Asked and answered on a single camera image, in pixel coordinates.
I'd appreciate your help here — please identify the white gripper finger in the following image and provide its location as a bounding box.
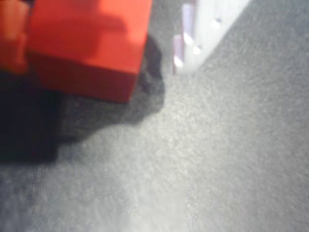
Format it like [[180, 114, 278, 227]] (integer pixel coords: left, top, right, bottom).
[[172, 0, 253, 74]]

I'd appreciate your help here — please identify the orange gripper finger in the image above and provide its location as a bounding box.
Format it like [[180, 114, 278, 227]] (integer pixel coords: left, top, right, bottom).
[[0, 0, 31, 74]]

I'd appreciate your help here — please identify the red cube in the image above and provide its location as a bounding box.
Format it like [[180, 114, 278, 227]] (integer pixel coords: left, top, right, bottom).
[[27, 0, 154, 104]]

